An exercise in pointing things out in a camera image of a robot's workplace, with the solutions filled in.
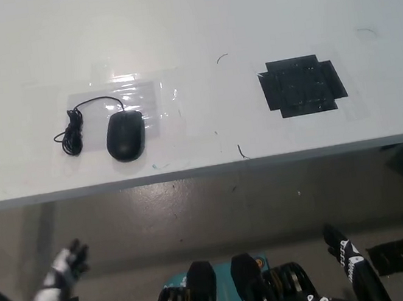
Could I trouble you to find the black mouse cable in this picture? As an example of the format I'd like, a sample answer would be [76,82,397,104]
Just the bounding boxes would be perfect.
[48,93,131,159]

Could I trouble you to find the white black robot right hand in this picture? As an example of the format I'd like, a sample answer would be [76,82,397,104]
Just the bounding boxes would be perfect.
[296,215,393,301]

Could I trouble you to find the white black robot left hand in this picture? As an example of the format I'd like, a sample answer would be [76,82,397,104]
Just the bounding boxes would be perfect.
[4,237,97,301]

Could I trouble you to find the black tape patch on table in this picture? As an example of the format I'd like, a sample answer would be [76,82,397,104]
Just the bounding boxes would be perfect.
[255,49,351,123]

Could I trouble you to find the clear plastic film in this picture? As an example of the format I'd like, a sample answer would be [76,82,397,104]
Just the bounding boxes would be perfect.
[66,76,186,154]

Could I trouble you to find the black computer mouse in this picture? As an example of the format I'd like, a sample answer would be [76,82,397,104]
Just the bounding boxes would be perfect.
[102,108,150,166]

